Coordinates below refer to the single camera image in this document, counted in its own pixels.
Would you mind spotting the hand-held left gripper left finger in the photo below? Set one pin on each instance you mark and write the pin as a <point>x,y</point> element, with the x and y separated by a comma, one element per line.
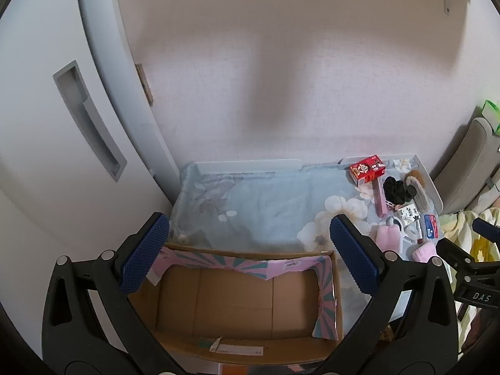
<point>144,254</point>

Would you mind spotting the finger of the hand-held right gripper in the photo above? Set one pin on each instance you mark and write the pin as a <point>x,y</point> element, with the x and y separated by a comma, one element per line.
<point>453,254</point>
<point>486,228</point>

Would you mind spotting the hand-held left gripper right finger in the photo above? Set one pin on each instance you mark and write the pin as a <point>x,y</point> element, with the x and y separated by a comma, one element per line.
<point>353,258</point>

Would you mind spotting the cardboard box with pink lining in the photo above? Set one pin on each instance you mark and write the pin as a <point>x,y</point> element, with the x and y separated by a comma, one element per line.
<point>234,300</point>

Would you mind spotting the yellow green striped blanket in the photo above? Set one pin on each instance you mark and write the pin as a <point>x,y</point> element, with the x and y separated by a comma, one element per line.
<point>457,226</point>

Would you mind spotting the pink fluffy item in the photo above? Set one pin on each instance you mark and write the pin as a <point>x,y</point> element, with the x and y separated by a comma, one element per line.
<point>387,239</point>
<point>425,252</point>

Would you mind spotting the blue card packet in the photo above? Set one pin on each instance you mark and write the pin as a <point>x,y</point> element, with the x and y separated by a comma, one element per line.
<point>431,226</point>

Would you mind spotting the white pen with red end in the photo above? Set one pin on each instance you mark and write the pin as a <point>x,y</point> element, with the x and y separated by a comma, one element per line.
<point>419,230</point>

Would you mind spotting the small white patterned box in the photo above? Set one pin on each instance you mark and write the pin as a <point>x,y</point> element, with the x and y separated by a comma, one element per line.
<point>408,214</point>

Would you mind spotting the long pink box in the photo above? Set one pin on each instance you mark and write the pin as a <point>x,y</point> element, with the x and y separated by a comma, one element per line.
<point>379,199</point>

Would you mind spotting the white rimmed bed table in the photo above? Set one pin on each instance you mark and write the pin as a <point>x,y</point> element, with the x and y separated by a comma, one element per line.
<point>429,187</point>

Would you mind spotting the brown and grey furry item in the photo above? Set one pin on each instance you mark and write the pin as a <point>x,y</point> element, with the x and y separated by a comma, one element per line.
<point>418,191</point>

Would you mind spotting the red cartoon print box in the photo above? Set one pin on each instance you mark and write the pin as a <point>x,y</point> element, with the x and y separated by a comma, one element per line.
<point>367,170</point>

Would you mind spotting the light blue floral blanket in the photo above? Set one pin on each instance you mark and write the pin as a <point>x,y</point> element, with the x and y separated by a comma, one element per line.
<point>265,203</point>

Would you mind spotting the green box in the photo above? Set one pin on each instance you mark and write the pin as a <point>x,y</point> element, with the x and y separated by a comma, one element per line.
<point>491,115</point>

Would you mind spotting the beige wall bracket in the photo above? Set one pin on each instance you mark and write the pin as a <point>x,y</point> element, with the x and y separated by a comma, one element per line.
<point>144,84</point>

